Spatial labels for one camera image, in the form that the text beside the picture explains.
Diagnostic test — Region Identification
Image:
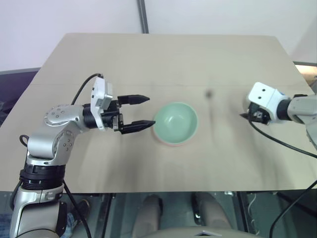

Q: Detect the dark shoe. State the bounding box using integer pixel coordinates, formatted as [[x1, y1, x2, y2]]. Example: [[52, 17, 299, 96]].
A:
[[73, 198, 91, 217]]

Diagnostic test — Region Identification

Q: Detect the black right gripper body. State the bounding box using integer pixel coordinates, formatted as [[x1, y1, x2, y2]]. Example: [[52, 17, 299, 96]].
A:
[[247, 103, 272, 125]]

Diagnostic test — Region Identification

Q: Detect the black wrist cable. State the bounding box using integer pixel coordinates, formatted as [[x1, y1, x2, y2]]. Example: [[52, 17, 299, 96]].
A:
[[249, 120, 317, 159], [71, 73, 104, 106]]

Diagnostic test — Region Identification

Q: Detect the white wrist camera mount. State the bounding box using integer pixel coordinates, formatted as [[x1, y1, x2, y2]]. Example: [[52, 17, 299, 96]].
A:
[[245, 81, 285, 124], [89, 76, 114, 131]]

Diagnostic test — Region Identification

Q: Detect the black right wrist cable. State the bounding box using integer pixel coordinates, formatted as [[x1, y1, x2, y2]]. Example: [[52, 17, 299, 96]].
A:
[[249, 120, 317, 159]]

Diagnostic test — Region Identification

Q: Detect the dark purple furniture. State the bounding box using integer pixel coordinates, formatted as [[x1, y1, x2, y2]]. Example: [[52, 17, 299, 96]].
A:
[[0, 67, 42, 126]]

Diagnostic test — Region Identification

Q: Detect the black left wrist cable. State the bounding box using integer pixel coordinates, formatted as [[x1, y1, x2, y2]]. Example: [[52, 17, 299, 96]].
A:
[[71, 73, 104, 106]]

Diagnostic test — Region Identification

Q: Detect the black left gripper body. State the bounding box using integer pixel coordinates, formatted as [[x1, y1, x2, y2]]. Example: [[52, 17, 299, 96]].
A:
[[100, 98, 125, 133]]

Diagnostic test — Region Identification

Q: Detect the green bowl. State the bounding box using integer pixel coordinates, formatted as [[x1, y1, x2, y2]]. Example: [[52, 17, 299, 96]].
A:
[[151, 101, 199, 146]]

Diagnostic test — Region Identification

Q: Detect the blue plaid cloth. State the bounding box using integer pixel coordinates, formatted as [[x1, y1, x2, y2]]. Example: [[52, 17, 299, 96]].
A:
[[59, 212, 78, 238]]

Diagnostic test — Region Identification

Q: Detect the grey metal pole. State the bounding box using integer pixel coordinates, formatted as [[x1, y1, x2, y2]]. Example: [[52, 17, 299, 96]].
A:
[[137, 0, 150, 34]]

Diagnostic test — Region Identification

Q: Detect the small black cable loop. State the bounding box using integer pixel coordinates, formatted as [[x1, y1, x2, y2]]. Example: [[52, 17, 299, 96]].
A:
[[19, 134, 30, 149]]

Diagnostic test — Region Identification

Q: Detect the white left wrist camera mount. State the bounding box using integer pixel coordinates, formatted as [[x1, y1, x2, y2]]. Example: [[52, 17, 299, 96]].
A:
[[89, 76, 114, 131]]

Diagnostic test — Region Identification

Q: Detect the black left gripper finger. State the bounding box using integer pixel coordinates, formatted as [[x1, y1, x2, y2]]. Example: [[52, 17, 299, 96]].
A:
[[122, 119, 157, 135], [117, 94, 151, 106]]

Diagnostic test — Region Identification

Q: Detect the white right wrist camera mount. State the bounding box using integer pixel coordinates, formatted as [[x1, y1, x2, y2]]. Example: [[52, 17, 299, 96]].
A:
[[245, 81, 285, 124]]

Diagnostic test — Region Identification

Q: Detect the side table with clutter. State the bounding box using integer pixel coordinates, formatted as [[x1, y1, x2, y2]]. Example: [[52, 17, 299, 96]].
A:
[[293, 60, 317, 96]]

